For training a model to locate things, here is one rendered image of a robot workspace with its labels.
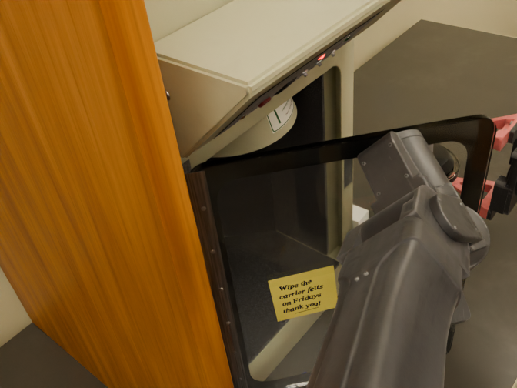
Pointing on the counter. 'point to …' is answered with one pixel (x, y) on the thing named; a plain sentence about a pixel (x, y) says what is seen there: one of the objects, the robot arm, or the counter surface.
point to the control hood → (247, 57)
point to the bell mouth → (263, 132)
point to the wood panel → (101, 197)
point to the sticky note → (304, 293)
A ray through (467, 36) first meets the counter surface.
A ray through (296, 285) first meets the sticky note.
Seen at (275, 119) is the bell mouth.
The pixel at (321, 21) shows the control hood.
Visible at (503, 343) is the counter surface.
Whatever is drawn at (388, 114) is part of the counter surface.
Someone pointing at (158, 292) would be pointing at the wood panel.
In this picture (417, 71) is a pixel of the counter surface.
